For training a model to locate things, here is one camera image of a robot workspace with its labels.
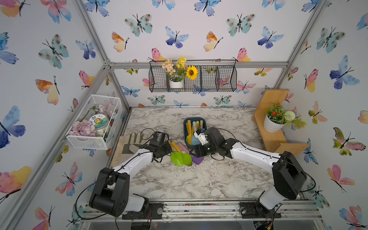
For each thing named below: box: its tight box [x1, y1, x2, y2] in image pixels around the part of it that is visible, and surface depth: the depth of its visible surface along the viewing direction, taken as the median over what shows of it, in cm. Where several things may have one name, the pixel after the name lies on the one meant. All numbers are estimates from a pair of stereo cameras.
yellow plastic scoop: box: [185, 119, 195, 146], surface depth 106 cm
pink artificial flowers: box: [68, 119, 97, 137], surface depth 61 cm
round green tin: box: [89, 114, 110, 131], surface depth 67 cm
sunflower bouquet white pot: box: [161, 56, 199, 89], surface depth 86 cm
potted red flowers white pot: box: [263, 101, 307, 134], surface depth 88 cm
